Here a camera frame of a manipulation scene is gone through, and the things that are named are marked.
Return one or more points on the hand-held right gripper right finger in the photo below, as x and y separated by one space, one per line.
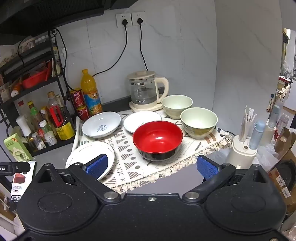
207 166

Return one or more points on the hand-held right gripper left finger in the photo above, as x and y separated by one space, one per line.
98 165

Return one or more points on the white plate with thin rim line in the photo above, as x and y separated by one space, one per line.
81 153

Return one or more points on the pale green patterned bowl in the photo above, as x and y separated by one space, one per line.
198 120

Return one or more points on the red and black bowl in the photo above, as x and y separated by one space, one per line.
159 136

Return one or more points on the white plate crossed utensils print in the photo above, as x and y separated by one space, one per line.
141 121

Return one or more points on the black and white packet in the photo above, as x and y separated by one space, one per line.
18 183

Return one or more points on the green cardboard box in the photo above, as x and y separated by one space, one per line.
13 144

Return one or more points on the patterned fringed table mat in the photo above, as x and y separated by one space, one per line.
129 148

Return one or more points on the small clear jar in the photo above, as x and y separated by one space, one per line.
38 141

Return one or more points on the white chopstick holder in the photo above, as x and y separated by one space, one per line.
240 151

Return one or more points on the white capped bottle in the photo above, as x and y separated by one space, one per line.
23 126

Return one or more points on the small white jar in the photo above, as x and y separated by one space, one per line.
50 138

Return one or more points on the small red label jar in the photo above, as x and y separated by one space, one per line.
44 129

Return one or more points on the bundle of wrapped chopsticks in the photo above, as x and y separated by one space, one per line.
245 125

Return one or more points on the yellow capped oil bottle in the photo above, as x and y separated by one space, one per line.
34 113

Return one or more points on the light blue thermos bottle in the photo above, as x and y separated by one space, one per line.
275 115
256 134

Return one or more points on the orange juice bottle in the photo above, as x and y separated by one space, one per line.
89 92

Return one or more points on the brown cardboard box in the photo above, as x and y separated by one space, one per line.
283 187
283 139

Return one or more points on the black metal kitchen rack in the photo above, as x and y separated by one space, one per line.
34 87

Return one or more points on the red plastic basket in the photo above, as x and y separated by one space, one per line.
34 78

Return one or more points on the black power plug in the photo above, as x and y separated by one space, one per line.
125 22
140 21

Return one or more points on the black range hood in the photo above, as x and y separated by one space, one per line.
34 14

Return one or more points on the white wall socket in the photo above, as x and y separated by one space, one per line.
143 15
119 17

